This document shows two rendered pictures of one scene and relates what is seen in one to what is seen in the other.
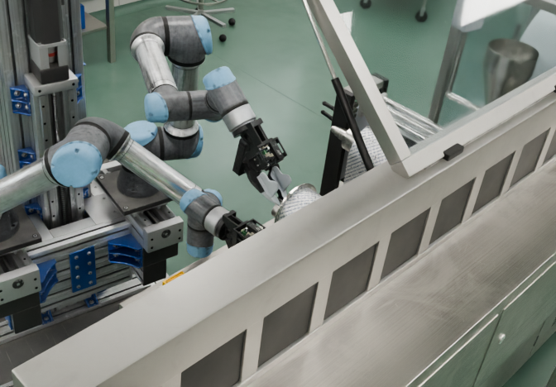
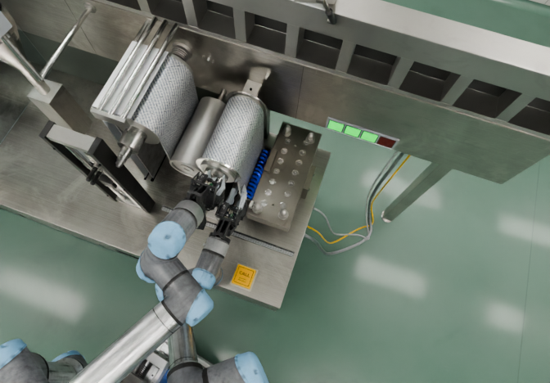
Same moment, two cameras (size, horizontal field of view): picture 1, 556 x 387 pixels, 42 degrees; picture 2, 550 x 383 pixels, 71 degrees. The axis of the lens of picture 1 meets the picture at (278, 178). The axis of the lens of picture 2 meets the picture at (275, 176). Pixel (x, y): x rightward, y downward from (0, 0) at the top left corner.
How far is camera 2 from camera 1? 152 cm
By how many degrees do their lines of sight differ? 66
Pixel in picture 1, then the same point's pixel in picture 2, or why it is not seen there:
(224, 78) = (174, 227)
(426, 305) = not seen: hidden behind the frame
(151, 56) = (113, 366)
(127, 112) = not seen: outside the picture
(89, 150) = (245, 362)
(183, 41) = (35, 369)
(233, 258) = (484, 48)
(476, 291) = not seen: hidden behind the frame
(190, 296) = (525, 54)
